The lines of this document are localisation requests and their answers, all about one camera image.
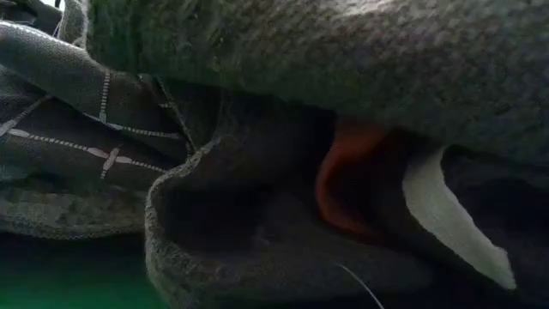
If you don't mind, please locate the gray checked towel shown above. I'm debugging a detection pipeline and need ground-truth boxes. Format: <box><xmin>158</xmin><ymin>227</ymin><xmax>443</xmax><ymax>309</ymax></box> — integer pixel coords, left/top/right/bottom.
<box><xmin>0</xmin><ymin>21</ymin><xmax>194</xmax><ymax>239</ymax></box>

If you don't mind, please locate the green table mat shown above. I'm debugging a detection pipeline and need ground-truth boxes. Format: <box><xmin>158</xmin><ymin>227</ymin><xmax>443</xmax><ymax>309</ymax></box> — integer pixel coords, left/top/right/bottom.
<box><xmin>0</xmin><ymin>233</ymin><xmax>172</xmax><ymax>309</ymax></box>

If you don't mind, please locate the dark gray knit towel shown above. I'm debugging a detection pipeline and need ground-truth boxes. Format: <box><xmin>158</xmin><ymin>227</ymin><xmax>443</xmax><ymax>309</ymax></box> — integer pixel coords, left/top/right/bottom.
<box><xmin>59</xmin><ymin>0</ymin><xmax>549</xmax><ymax>309</ymax></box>

